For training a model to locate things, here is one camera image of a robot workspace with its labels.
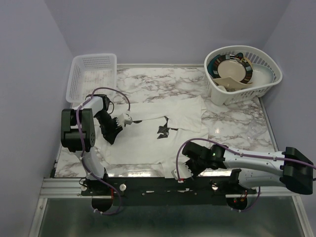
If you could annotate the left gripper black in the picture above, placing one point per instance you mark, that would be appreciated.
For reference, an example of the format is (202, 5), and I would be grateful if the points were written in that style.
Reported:
(109, 135)

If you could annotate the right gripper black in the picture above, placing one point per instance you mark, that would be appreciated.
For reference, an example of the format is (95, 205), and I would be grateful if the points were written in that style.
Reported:
(194, 173)

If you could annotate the white printed t shirt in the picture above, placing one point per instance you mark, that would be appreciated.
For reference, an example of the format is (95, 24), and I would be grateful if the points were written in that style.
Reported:
(156, 134)

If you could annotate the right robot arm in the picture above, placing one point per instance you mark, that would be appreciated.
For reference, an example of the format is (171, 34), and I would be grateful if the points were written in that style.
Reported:
(290, 168)

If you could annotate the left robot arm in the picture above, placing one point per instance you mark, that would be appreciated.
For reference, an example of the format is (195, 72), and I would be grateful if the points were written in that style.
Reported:
(78, 135)

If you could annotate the white rectangular perforated basket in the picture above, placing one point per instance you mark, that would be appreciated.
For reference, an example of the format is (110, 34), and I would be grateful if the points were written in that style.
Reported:
(89, 72)

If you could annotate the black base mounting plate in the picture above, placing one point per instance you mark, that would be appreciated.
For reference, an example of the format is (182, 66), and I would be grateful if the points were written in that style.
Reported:
(159, 191)

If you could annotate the white round dish basket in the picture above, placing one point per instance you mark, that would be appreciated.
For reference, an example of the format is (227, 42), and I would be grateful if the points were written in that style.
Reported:
(255, 56)

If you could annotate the beige plastic dish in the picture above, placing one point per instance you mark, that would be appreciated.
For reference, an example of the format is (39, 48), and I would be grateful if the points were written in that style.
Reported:
(229, 84)

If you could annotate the striped rim plate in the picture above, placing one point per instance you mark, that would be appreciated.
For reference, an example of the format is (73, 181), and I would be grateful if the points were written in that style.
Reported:
(235, 66)

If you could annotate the white oval dish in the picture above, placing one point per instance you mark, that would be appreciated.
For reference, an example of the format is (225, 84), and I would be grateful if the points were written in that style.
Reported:
(261, 75)

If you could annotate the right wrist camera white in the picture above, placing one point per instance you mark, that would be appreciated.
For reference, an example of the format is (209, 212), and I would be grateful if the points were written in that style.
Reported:
(181, 173)

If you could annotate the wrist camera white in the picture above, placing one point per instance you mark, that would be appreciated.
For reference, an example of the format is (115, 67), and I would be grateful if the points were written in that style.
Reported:
(124, 119)
(181, 173)

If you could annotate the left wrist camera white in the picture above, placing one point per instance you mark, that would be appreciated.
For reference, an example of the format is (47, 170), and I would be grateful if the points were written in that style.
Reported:
(124, 119)

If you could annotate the aluminium rail frame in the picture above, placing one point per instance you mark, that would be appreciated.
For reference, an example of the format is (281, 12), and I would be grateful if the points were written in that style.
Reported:
(272, 211)

